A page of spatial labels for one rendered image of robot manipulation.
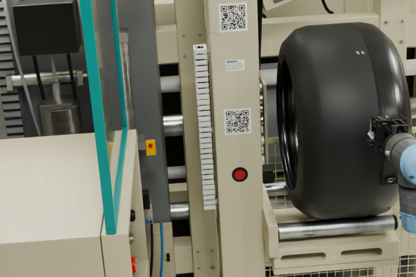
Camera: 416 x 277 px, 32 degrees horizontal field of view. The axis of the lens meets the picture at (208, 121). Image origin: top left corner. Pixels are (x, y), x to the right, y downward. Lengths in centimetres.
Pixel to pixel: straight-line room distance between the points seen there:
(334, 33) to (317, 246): 59
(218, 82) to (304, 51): 24
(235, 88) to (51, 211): 71
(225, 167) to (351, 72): 45
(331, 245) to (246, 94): 49
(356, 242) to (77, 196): 91
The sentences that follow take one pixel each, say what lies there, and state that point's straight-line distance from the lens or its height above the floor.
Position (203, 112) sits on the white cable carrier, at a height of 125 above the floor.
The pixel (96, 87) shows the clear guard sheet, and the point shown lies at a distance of 126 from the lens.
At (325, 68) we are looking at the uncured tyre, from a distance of 190.
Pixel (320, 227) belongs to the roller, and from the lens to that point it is 210.
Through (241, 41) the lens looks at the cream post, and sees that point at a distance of 195.
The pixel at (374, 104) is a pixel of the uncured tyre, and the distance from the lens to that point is 189.
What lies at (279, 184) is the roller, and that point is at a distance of 234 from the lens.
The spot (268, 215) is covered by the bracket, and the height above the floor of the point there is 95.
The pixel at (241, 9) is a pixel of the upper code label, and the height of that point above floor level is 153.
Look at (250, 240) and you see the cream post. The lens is 217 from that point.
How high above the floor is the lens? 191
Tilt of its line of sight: 20 degrees down
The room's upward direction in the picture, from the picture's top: 3 degrees counter-clockwise
